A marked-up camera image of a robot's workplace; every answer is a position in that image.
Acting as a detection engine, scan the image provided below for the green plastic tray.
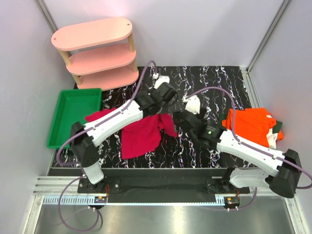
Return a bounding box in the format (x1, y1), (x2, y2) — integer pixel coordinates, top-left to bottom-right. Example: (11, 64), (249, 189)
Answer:
(47, 88), (102, 149)

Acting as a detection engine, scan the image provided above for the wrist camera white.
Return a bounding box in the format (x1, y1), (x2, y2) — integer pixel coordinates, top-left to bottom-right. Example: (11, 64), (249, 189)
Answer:
(153, 73), (170, 89)
(182, 95), (200, 115)

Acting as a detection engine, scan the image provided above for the pink three-tier shelf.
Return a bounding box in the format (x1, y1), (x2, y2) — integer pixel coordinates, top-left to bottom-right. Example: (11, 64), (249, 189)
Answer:
(51, 17), (139, 91)

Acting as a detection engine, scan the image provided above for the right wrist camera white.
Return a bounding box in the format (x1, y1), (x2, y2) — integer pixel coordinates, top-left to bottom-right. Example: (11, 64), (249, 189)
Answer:
(182, 95), (200, 115)

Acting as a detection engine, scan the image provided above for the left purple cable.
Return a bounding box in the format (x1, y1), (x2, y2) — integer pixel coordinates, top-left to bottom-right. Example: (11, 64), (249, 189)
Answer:
(56, 60), (159, 232)

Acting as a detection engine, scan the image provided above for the white slotted cable duct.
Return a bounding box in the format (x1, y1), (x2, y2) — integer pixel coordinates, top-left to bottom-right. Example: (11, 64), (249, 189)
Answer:
(43, 195), (108, 206)

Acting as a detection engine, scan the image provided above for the aluminium frame rail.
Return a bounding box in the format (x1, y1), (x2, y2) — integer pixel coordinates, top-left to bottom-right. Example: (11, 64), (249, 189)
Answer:
(240, 67), (297, 195)

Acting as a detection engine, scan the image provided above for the orange t-shirt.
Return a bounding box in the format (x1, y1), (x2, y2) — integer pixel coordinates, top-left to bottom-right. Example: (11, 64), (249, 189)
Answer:
(222, 108), (284, 148)

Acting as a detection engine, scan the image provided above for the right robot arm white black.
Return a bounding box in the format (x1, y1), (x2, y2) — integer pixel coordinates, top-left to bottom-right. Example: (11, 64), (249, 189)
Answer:
(173, 110), (301, 198)

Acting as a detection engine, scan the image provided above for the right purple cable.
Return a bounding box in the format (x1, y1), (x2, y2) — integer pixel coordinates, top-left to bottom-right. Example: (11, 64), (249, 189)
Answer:
(185, 86), (312, 211)

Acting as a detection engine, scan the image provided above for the red t-shirt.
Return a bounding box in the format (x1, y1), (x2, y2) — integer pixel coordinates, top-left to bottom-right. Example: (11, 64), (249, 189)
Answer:
(84, 108), (178, 160)

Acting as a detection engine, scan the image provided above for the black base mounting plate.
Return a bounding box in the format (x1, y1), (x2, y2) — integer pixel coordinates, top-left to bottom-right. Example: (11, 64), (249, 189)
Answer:
(78, 168), (250, 205)

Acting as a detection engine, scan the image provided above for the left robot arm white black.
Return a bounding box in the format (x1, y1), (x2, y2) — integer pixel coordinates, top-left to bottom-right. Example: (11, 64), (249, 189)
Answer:
(69, 82), (177, 193)

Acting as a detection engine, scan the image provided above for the dark green t-shirt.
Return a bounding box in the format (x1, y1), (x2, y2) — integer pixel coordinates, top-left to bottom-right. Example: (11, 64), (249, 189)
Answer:
(218, 114), (282, 134)

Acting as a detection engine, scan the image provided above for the purple cable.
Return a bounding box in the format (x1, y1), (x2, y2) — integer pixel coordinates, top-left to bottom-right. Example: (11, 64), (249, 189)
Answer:
(185, 86), (312, 211)
(56, 60), (159, 232)

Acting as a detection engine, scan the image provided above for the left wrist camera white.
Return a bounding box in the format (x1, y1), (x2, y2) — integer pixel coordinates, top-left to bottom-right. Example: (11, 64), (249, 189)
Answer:
(153, 73), (170, 89)

